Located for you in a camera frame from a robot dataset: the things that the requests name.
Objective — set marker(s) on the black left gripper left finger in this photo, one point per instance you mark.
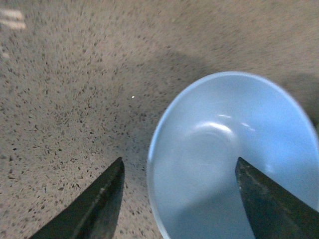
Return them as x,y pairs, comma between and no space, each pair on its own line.
94,213

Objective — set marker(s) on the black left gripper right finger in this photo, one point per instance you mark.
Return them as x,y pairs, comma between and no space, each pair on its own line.
272,211

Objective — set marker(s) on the blue bowl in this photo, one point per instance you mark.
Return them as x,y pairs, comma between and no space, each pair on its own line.
192,157

